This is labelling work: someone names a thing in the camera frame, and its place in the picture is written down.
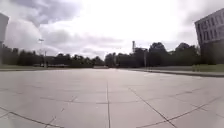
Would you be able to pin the row of dark trees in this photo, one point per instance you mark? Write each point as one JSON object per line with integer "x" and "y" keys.
{"x": 83, "y": 61}

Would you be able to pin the grey windowed building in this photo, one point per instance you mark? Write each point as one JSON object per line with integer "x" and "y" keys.
{"x": 211, "y": 36}

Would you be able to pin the tall chimney tower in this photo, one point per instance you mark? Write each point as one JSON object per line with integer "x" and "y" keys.
{"x": 133, "y": 46}

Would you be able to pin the large pale windowed building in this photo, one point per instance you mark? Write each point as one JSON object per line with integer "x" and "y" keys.
{"x": 2, "y": 28}

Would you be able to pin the grass strip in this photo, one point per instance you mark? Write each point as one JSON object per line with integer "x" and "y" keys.
{"x": 200, "y": 68}

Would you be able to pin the low dark kerb step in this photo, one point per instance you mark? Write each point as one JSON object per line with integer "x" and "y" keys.
{"x": 180, "y": 72}

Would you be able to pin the grey paved stone plaza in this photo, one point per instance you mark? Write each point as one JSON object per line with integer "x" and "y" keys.
{"x": 110, "y": 96}

